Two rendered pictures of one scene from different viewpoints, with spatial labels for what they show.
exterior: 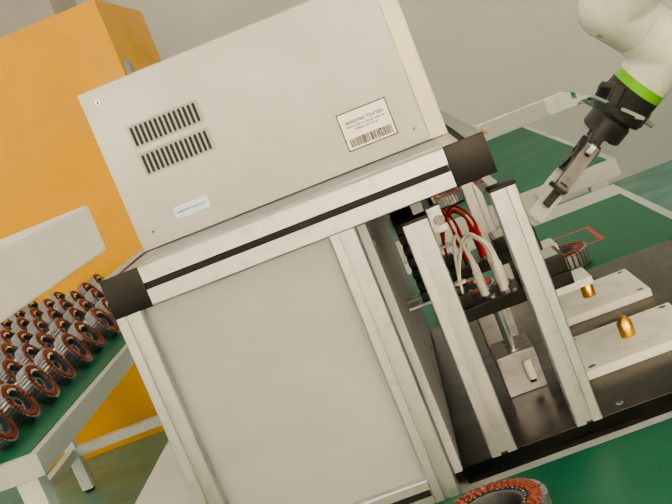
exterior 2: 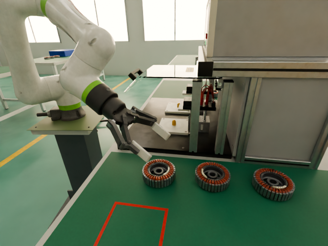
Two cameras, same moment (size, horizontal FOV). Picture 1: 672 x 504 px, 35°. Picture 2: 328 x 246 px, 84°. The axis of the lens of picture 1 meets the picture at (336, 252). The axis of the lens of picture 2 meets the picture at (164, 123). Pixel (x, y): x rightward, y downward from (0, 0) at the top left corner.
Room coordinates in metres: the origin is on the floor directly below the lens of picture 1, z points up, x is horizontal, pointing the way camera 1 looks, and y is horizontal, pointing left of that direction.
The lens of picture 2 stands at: (2.37, -0.31, 1.20)
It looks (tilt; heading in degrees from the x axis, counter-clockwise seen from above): 26 degrees down; 185
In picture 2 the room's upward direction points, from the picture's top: 1 degrees counter-clockwise
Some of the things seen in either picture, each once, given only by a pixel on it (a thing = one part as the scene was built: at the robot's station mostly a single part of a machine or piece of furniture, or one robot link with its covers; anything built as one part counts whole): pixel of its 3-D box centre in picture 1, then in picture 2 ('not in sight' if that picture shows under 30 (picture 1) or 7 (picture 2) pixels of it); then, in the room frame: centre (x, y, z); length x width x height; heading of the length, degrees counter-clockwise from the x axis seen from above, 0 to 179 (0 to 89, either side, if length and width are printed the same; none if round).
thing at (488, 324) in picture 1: (495, 320); (203, 123); (1.57, -0.19, 0.80); 0.08 x 0.05 x 0.06; 175
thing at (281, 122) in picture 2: not in sight; (285, 125); (1.80, 0.05, 0.91); 0.28 x 0.03 x 0.32; 85
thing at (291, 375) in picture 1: (291, 404); not in sight; (1.15, 0.11, 0.91); 0.28 x 0.03 x 0.32; 85
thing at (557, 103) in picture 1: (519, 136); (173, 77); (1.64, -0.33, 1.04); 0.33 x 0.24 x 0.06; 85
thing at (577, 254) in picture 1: (559, 261); (158, 172); (1.89, -0.37, 0.77); 0.11 x 0.11 x 0.04
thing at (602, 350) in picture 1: (630, 339); (178, 108); (1.32, -0.31, 0.78); 0.15 x 0.15 x 0.01; 85
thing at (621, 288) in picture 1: (590, 299); (174, 125); (1.56, -0.33, 0.78); 0.15 x 0.15 x 0.01; 85
